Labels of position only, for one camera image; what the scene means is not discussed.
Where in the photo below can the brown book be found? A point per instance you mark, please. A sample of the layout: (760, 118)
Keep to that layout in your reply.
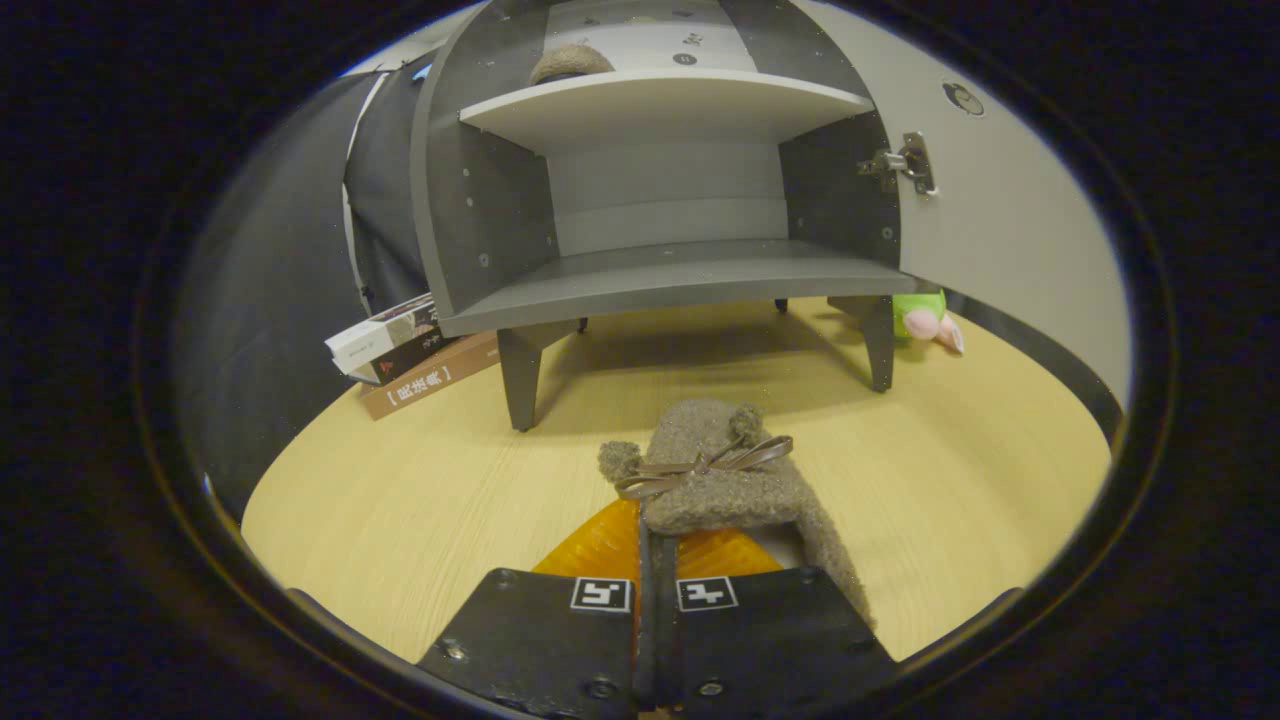
(430, 380)

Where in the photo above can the brown fuzzy slipper shoe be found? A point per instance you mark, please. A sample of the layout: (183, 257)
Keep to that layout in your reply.
(570, 65)
(720, 480)

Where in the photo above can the grey shoe cabinet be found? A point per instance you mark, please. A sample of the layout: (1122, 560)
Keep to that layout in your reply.
(660, 280)

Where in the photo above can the green and pink plush toy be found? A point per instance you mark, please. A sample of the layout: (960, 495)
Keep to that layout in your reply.
(915, 310)

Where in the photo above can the black backdrop cloth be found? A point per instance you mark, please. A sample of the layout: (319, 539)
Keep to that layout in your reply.
(270, 300)

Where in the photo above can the black book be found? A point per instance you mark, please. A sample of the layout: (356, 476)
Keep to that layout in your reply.
(410, 355)

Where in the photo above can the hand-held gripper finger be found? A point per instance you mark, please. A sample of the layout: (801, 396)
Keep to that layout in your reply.
(644, 650)
(667, 650)

